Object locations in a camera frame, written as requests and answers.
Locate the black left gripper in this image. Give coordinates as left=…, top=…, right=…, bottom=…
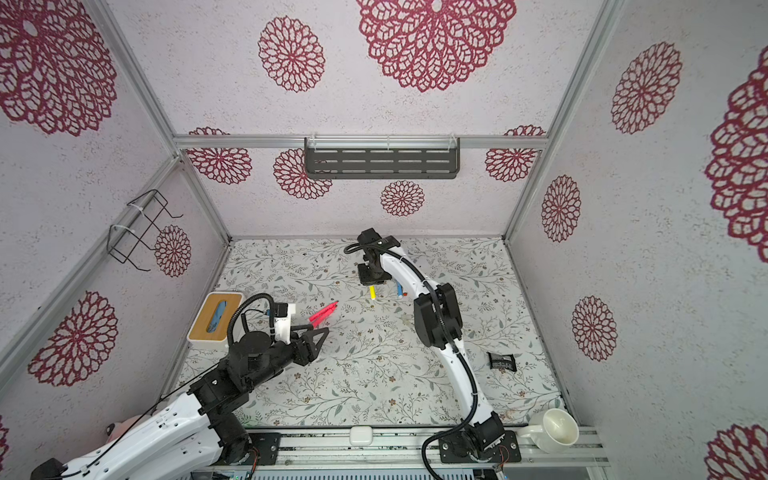
left=247, top=324, right=329, bottom=392

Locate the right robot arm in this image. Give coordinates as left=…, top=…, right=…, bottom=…
left=344, top=228, right=505, bottom=457

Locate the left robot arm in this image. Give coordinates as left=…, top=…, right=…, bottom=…
left=30, top=327, right=329, bottom=479

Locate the white wooden-top tissue box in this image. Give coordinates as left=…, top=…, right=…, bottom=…
left=187, top=291, right=244, bottom=351

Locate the small white box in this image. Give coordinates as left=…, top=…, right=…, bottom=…
left=349, top=426, right=374, bottom=447

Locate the black snack packet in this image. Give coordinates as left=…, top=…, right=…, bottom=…
left=487, top=352, right=517, bottom=373

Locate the pink plush toy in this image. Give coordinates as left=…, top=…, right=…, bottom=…
left=107, top=416, right=145, bottom=442

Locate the white mug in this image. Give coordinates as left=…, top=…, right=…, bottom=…
left=516, top=408, right=580, bottom=454

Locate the black corrugated left cable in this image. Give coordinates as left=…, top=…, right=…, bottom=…
left=226, top=292, right=277, bottom=346

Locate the dark metal wall shelf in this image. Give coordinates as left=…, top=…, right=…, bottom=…
left=304, top=137, right=461, bottom=180

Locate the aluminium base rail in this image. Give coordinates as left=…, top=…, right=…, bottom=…
left=204, top=427, right=614, bottom=479

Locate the black wire wall rack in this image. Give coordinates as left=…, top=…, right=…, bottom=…
left=106, top=189, right=183, bottom=272

